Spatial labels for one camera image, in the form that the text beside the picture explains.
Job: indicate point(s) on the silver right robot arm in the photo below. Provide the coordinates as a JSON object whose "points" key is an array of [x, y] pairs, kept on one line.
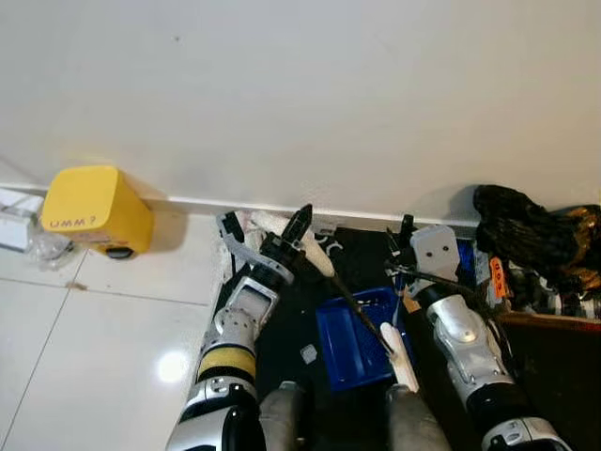
{"points": [[465, 348]]}

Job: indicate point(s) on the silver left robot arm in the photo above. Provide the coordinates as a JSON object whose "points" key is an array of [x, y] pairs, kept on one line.
{"points": [[225, 362]]}

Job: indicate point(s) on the black floor mat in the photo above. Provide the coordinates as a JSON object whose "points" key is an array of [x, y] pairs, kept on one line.
{"points": [[310, 301]]}

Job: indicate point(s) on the orange label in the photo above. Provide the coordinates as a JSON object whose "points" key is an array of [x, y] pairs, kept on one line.
{"points": [[498, 277]]}

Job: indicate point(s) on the small white paper scrap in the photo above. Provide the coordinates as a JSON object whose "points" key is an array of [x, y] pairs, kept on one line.
{"points": [[308, 354]]}

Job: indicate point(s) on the blue plastic dustpan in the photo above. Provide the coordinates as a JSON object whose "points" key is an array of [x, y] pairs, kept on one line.
{"points": [[349, 348]]}

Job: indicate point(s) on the black garbage bag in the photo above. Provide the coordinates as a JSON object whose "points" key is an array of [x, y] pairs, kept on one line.
{"points": [[526, 230]]}

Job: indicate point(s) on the grey left robot leg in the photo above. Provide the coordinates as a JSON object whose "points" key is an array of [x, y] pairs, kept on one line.
{"points": [[282, 418]]}

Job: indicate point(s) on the grey robot leg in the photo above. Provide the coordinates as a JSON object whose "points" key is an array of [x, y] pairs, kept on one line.
{"points": [[282, 418], [415, 423]]}

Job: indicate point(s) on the grey right robot leg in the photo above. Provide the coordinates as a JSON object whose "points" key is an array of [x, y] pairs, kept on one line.
{"points": [[415, 423]]}

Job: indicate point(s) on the yellow cube box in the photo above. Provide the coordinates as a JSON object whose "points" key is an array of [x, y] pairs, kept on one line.
{"points": [[94, 209]]}

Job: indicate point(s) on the brown cardboard box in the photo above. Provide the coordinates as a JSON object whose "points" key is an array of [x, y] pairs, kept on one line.
{"points": [[554, 385]]}

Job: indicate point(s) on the clear plastic wrapper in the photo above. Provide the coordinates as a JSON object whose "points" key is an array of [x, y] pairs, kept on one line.
{"points": [[52, 248]]}

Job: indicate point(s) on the white plastic box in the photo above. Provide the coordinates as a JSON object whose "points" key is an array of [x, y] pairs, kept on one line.
{"points": [[17, 218]]}

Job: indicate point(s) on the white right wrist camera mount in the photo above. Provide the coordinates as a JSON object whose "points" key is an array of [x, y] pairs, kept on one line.
{"points": [[437, 254]]}

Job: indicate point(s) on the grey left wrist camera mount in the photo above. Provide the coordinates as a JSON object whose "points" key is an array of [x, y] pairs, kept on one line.
{"points": [[237, 246]]}

